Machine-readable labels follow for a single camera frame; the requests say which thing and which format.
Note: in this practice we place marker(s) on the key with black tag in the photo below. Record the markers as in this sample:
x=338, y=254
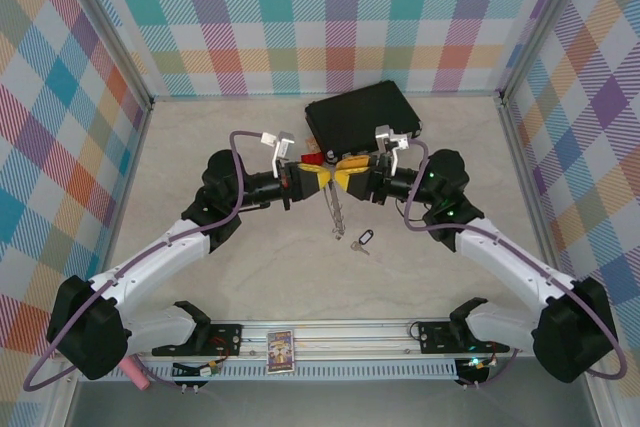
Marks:
x=367, y=237

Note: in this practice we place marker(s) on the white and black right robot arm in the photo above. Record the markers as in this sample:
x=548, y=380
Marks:
x=505, y=257

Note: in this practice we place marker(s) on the red plastic block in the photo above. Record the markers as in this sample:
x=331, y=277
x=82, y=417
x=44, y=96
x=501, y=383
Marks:
x=310, y=157

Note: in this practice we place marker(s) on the pink cylinder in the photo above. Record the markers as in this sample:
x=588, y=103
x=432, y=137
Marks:
x=136, y=372

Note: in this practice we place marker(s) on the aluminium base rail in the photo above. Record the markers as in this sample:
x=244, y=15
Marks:
x=350, y=339

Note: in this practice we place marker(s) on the black board with green light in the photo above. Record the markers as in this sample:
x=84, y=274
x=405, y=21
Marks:
x=472, y=372

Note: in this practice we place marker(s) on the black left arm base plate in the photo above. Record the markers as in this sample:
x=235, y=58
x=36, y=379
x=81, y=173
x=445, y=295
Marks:
x=222, y=339

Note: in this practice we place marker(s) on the small orange paper piece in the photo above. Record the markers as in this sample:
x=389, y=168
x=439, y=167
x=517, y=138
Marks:
x=312, y=143

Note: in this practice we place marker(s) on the colourful picture card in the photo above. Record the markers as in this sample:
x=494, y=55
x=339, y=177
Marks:
x=281, y=351

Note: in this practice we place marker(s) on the aluminium frame post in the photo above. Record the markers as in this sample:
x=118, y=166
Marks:
x=547, y=22
x=107, y=27

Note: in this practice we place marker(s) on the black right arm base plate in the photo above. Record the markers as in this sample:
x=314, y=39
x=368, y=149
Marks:
x=437, y=337

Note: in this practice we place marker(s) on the green and white connector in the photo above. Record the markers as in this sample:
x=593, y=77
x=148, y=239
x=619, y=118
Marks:
x=210, y=370

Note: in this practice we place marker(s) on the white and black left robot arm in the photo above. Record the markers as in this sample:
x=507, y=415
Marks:
x=150, y=257

